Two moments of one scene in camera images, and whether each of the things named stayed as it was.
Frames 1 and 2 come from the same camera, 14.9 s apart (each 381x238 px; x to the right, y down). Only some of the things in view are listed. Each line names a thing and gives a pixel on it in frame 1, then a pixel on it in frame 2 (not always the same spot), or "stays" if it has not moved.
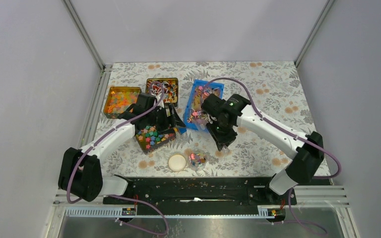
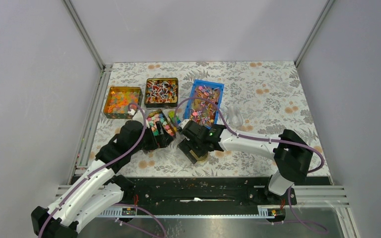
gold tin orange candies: [118, 98] stays
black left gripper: [172, 121] → [158, 142]
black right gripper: [221, 140] → [187, 145]
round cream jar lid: [176, 162] → [201, 159]
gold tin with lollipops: [167, 87] stays
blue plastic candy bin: [195, 117] stays
